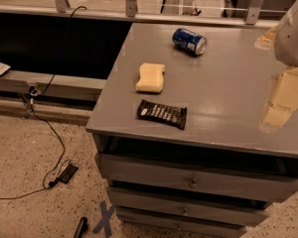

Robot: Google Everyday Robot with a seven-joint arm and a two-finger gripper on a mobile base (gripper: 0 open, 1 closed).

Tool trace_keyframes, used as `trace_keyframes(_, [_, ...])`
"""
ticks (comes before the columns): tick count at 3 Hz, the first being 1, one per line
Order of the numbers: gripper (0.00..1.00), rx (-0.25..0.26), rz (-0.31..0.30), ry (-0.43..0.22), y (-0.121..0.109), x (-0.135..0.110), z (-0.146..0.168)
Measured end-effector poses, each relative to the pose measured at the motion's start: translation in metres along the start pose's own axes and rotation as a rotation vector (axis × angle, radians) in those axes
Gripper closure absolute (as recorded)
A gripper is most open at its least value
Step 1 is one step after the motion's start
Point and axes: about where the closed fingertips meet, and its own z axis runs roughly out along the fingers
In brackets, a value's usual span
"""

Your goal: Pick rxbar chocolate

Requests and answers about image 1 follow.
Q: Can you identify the middle grey drawer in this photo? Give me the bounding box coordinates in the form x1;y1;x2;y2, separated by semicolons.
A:
107;187;268;226

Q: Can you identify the black cable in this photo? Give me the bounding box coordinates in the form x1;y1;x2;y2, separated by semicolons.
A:
0;5;88;201

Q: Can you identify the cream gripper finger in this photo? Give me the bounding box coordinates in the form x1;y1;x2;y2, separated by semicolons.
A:
258;66;298;133
254;26;277;50

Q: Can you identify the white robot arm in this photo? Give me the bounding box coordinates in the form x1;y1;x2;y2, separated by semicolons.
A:
254;0;298;132

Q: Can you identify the blue soda can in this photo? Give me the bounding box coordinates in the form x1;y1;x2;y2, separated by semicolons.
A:
172;28;208;56

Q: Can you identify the black power adapter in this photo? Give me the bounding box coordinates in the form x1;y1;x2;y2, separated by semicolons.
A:
58;164;78;183

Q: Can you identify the grey metal rail beam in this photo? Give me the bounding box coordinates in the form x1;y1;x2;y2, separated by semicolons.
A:
0;70;106;101

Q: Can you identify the middle metal bracket post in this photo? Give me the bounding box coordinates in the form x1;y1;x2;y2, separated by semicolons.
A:
125;0;137;18

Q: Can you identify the bottom grey drawer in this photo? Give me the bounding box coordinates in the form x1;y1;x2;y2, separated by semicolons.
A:
116;207;246;238

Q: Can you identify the top grey drawer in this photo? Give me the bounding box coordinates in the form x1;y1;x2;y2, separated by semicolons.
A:
95;154;298;202

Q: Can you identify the black rxbar chocolate wrapper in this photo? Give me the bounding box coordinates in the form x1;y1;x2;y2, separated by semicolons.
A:
137;100;187;130

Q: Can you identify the grey drawer cabinet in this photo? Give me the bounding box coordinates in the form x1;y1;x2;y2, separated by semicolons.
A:
84;22;298;238

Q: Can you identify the yellow sponge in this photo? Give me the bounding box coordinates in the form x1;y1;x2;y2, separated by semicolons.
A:
136;62;165;93

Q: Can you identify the black cylindrical tool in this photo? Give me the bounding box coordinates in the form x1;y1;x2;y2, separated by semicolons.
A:
74;217;87;238

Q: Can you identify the grey drawer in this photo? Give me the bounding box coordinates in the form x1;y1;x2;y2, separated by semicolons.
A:
95;154;298;202
107;187;268;226
116;207;246;238

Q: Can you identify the right metal bracket post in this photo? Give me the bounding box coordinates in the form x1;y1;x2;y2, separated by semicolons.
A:
245;0;264;25

